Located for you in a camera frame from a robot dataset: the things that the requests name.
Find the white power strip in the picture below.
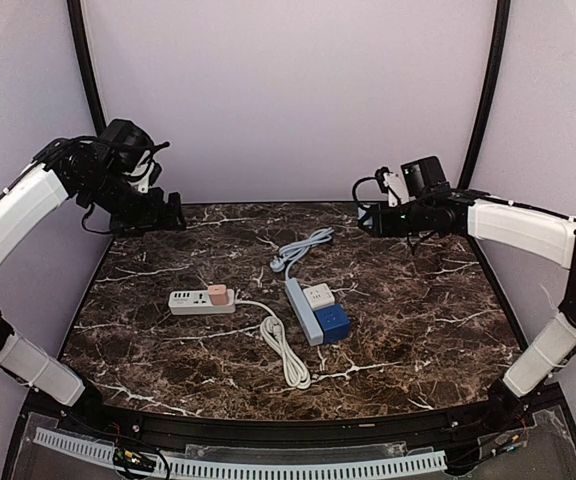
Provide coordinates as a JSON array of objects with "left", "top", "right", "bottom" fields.
[{"left": 168, "top": 288, "right": 312, "bottom": 390}]

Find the pink charger plug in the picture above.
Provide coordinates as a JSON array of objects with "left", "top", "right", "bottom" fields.
[{"left": 207, "top": 284, "right": 229, "bottom": 306}]

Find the white cube socket adapter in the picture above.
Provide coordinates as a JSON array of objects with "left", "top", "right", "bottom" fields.
[{"left": 303, "top": 283, "right": 335, "bottom": 311}]

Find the blue cube socket adapter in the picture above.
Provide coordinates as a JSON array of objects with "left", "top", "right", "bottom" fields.
[{"left": 315, "top": 304, "right": 351, "bottom": 344}]

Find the light blue power strip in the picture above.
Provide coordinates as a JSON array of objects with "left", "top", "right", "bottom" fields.
[{"left": 269, "top": 227, "right": 335, "bottom": 347}]

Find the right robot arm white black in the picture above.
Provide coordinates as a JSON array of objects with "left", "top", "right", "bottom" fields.
[{"left": 354, "top": 156, "right": 576, "bottom": 400}]

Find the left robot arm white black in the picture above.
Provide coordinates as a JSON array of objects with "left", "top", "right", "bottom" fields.
[{"left": 0, "top": 119, "right": 186, "bottom": 409}]

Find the small circuit board left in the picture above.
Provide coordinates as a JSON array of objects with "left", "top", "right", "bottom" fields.
[{"left": 112, "top": 447, "right": 156, "bottom": 473}]

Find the small circuit board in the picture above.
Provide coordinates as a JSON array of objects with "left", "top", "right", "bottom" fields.
[
  {"left": 112, "top": 447, "right": 156, "bottom": 473},
  {"left": 487, "top": 432, "right": 524, "bottom": 456}
]

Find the small circuit board right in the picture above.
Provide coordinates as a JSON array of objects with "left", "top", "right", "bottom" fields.
[{"left": 487, "top": 432, "right": 524, "bottom": 456}]

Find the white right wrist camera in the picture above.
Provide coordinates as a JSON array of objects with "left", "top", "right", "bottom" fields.
[{"left": 375, "top": 167, "right": 410, "bottom": 207}]

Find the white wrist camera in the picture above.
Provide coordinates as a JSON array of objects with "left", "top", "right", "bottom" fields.
[
  {"left": 375, "top": 167, "right": 410, "bottom": 207},
  {"left": 127, "top": 151, "right": 162, "bottom": 194}
]

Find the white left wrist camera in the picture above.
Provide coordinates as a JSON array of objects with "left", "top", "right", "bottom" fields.
[{"left": 127, "top": 151, "right": 162, "bottom": 194}]

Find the right black corner post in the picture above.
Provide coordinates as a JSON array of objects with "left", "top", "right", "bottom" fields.
[{"left": 458, "top": 0, "right": 512, "bottom": 189}]

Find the black corner post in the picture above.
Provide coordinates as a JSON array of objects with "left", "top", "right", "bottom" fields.
[
  {"left": 66, "top": 0, "right": 107, "bottom": 134},
  {"left": 458, "top": 0, "right": 512, "bottom": 189}
]

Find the black front rail frame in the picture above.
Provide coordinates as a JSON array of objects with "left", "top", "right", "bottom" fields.
[{"left": 1, "top": 383, "right": 576, "bottom": 479}]

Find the left black corner post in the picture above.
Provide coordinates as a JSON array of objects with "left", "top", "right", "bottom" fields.
[{"left": 66, "top": 0, "right": 107, "bottom": 134}]

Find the white slotted cable duct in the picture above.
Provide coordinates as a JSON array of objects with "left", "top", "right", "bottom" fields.
[{"left": 33, "top": 427, "right": 447, "bottom": 479}]

